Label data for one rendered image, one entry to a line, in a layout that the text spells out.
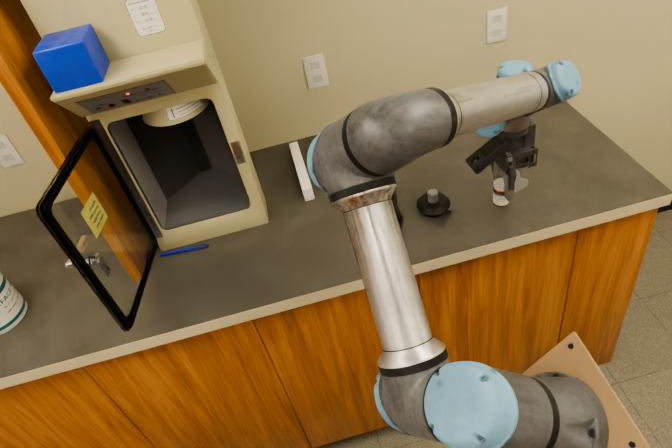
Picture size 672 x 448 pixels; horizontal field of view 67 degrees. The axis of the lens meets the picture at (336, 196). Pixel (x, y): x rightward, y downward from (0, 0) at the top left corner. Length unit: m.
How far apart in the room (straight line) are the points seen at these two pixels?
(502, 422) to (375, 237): 0.31
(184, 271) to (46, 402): 0.50
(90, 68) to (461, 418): 0.92
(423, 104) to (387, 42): 1.02
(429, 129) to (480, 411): 0.39
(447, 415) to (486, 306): 0.85
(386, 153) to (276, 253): 0.72
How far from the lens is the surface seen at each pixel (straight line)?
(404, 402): 0.86
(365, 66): 1.78
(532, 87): 0.98
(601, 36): 2.15
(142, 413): 1.71
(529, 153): 1.31
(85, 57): 1.15
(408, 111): 0.75
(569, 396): 0.87
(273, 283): 1.34
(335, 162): 0.82
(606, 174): 1.59
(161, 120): 1.34
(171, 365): 1.52
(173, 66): 1.13
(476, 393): 0.75
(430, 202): 1.41
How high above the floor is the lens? 1.92
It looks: 39 degrees down
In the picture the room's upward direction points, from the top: 13 degrees counter-clockwise
